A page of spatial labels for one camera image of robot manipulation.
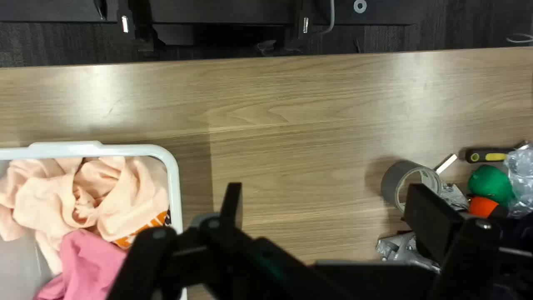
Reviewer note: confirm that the pink cloth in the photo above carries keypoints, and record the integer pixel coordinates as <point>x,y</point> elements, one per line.
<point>89,264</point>

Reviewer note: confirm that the grey duct tape roll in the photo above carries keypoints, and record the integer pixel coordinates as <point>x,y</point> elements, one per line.
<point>396,177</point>

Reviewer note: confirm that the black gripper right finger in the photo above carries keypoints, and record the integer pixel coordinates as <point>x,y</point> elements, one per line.
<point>473,251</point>

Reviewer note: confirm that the white plastic storage box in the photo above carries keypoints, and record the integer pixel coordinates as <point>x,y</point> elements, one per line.
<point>101,151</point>

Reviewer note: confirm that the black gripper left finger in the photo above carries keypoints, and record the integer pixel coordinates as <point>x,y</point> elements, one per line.
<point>168,261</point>

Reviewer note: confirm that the peach printed t-shirt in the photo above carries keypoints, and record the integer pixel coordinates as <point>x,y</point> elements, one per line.
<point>118,194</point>

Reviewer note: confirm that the green tape roll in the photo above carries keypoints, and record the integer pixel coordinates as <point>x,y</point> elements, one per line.
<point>493,184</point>

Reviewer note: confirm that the small orange object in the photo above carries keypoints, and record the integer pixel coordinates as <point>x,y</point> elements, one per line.
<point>483,206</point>

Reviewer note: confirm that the crumpled clear plastic bottle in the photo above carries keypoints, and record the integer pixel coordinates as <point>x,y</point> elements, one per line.
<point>523,177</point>

